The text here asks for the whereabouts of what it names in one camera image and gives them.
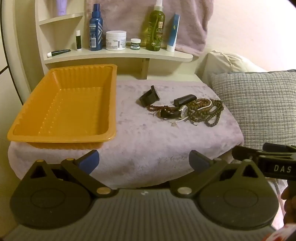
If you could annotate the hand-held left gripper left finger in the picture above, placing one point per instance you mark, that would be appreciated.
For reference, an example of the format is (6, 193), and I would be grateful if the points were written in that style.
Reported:
(90, 160)

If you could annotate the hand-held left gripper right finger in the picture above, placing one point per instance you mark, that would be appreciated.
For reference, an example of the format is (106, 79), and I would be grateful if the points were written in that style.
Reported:
(198, 160)

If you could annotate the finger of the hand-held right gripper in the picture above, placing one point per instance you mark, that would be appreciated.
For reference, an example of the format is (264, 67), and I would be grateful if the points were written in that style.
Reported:
(245, 154)
(277, 147)

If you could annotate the orange plastic tray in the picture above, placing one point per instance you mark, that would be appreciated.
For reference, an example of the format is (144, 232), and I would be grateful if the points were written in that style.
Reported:
(67, 106)

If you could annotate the glossy black case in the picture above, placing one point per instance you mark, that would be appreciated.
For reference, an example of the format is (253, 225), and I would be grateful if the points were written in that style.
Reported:
(185, 100)

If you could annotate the reddish brown bead strand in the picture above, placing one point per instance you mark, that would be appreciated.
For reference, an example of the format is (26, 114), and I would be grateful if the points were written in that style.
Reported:
(159, 107)

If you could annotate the person's right hand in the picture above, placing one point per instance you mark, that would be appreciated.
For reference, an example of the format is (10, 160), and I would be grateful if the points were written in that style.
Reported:
(289, 201)

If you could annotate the grey plaid pillow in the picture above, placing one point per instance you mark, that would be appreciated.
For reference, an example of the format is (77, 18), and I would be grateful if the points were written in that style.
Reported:
(259, 104)

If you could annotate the purple plush table blanket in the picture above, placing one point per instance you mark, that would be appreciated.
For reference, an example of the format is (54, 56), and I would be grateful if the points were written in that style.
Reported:
(143, 143)

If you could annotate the red and white object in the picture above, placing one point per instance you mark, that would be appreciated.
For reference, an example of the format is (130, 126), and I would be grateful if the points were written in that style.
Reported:
(286, 233)

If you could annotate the cream pillow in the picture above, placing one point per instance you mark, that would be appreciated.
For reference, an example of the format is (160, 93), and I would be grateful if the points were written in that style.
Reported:
(231, 62)

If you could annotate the cream wooden shelf unit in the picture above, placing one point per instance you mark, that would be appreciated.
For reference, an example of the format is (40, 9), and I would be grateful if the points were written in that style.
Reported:
(115, 54)

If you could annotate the dark green tube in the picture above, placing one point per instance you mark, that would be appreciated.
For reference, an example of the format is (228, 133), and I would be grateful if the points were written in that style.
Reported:
(60, 52)

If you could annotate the white capped lip balm stick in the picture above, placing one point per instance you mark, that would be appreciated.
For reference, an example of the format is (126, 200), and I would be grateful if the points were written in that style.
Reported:
(78, 40)

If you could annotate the white cream jar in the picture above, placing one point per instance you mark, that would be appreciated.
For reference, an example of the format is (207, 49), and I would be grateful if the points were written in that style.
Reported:
(116, 40)

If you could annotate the small green label jar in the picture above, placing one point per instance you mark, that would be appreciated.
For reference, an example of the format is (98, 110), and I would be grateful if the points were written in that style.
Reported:
(135, 44)

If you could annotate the blue and white tube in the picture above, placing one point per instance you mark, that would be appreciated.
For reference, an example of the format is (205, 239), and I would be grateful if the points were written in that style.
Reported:
(173, 34)

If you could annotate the blue spray bottle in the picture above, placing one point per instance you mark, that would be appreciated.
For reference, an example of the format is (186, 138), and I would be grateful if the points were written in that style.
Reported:
(95, 30)

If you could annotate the olive green spray bottle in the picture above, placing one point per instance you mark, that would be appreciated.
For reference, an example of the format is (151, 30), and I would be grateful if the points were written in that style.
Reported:
(155, 30)

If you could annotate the purple hanging towel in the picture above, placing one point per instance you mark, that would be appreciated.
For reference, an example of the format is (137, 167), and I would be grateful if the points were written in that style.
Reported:
(129, 16)

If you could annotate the lilac tube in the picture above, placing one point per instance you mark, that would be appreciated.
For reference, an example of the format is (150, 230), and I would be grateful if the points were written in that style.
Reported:
(61, 7)

